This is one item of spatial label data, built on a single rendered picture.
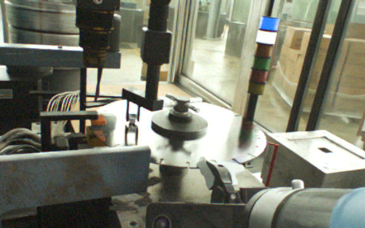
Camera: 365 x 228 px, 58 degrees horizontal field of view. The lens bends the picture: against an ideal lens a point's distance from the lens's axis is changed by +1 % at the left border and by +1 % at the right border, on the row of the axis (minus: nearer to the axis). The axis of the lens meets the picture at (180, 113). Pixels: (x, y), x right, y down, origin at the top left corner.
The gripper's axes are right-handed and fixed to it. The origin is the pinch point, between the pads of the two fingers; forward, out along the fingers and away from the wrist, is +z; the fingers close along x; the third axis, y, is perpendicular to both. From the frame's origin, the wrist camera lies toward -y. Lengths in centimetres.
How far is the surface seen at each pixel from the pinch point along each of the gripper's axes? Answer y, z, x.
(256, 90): 23.6, 24.1, 26.6
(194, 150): 0.4, 2.6, 9.1
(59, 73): -29, 68, 41
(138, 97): -8.5, 6.0, 18.3
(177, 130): -1.4, 7.0, 12.9
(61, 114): -20.7, 6.6, 14.8
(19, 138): -27.7, 12.3, 11.3
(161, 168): -2.3, 15.6, 6.6
